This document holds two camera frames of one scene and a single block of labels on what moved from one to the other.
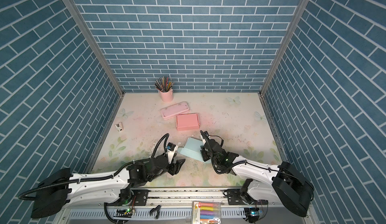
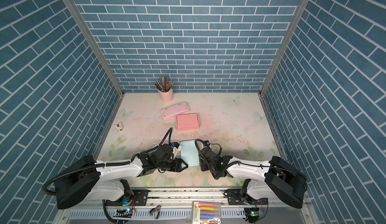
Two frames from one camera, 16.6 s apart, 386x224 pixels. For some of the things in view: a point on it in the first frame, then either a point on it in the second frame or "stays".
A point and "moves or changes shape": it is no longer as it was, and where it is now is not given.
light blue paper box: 192,148 moves or changes shape
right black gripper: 203,149 to 201,163
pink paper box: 187,121 stays
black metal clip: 157,210 stays
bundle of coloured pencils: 164,84 stays
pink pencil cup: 168,96 stays
